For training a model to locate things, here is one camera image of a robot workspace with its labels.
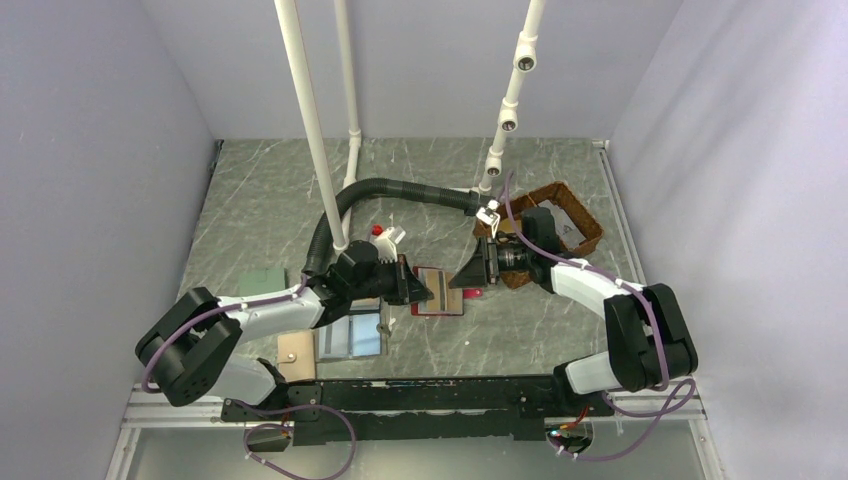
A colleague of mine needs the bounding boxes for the brown wicker divided basket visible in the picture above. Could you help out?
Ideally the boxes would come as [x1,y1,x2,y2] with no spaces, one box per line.
[473,182,604,291]

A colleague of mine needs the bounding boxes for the open blue grey card holder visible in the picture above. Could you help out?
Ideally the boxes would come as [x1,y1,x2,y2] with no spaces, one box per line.
[316,312,384,362]

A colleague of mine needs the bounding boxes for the white rear pole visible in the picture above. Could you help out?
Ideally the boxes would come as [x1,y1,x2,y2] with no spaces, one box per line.
[331,0,363,191]

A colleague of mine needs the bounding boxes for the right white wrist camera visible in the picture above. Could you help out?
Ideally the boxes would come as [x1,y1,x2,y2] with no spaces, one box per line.
[475,199,501,239]

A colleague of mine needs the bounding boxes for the gold VIP card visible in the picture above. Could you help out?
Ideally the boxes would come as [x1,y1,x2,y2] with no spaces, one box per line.
[418,268,464,316]

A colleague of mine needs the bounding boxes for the red leather card holder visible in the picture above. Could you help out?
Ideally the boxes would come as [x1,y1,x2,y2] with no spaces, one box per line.
[410,266,483,317]

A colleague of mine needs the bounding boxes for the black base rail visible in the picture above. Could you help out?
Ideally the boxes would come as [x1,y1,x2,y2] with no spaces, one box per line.
[221,374,613,446]

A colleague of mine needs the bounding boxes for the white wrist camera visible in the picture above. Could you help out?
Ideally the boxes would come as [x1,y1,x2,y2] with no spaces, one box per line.
[475,199,501,239]
[369,224,406,262]

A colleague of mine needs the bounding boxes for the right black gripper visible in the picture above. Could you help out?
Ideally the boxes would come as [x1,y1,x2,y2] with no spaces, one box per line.
[449,235,534,289]

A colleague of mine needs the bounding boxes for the green card holder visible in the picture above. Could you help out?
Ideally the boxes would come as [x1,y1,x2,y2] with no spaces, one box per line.
[238,267,289,296]

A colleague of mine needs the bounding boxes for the black corrugated hose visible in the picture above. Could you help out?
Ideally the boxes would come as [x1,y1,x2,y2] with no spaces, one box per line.
[301,177,501,278]

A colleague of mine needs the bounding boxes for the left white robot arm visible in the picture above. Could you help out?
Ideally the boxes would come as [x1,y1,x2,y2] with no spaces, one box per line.
[135,241,434,420]

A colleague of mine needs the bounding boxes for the silver cards in basket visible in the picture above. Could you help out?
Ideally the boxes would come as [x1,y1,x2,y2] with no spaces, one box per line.
[551,208,585,248]

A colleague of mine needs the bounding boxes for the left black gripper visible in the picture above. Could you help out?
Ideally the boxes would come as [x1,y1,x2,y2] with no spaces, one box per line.
[349,253,434,306]

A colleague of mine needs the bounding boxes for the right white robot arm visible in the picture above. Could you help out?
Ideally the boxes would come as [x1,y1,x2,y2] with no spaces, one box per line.
[450,207,698,415]

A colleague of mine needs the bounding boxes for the blue card holder orange card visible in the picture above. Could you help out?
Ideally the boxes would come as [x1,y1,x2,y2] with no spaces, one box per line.
[349,297,382,314]

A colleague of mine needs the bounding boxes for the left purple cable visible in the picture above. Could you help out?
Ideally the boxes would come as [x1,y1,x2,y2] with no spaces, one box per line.
[140,275,310,395]

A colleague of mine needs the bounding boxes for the white pole with fittings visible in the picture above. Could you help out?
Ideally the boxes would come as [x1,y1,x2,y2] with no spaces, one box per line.
[477,0,547,193]

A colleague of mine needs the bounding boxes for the white front pole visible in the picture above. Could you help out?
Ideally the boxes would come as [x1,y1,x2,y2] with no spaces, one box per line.
[274,0,348,252]

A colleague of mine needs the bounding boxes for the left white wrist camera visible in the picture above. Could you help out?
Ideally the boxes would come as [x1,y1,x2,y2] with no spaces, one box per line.
[369,224,406,262]

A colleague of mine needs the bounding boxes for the beige snap card holder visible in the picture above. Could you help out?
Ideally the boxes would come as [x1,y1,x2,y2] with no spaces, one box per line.
[276,330,317,383]

